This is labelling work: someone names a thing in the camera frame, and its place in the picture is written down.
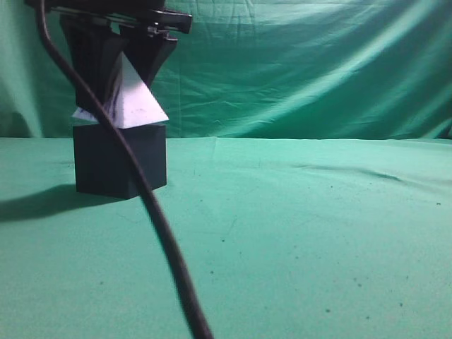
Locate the black cable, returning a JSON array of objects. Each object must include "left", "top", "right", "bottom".
[{"left": 37, "top": 0, "right": 215, "bottom": 339}]

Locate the green backdrop cloth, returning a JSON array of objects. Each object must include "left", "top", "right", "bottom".
[{"left": 0, "top": 0, "right": 452, "bottom": 141}]

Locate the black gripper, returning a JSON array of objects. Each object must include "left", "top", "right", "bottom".
[{"left": 44, "top": 0, "right": 193, "bottom": 105}]

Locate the green table cloth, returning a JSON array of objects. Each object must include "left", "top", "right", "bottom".
[{"left": 1, "top": 138, "right": 451, "bottom": 338}]

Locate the dark cube block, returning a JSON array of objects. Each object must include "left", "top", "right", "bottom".
[{"left": 73, "top": 124, "right": 167, "bottom": 199}]

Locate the white square pyramid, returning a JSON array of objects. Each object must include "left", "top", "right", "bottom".
[{"left": 71, "top": 50, "right": 170, "bottom": 129}]

